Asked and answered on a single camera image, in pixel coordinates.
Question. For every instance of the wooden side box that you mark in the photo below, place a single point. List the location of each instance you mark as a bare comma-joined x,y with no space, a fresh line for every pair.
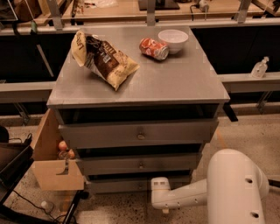
52,173

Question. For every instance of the black chair base leg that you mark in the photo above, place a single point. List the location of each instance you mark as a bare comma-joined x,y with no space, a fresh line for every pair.
274,183

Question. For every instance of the clear sanitizer bottle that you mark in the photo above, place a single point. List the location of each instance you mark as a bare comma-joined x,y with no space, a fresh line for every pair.
260,68

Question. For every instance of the orange soda can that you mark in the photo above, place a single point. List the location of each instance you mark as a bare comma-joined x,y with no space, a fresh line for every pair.
154,49

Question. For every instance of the red apple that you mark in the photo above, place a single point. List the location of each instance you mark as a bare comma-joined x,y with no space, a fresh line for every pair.
71,154
62,146

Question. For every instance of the white bowl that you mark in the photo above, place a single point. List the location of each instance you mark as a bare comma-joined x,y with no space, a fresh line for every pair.
175,39

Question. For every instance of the grey drawer cabinet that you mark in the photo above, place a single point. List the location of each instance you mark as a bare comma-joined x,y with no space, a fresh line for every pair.
182,87

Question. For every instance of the grey top drawer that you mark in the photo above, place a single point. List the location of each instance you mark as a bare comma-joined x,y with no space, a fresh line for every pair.
124,134

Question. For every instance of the grey drawer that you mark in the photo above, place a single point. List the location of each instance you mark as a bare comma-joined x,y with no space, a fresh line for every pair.
138,163
124,134
138,183

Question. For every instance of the grey bottom drawer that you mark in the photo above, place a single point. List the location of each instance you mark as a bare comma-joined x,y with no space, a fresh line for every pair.
138,183

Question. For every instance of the yellow brown chip bag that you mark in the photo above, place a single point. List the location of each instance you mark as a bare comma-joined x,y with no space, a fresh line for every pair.
102,58

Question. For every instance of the grey middle drawer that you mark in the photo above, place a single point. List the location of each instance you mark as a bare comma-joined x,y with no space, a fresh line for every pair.
138,163

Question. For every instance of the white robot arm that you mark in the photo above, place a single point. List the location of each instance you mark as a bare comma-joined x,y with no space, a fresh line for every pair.
232,190

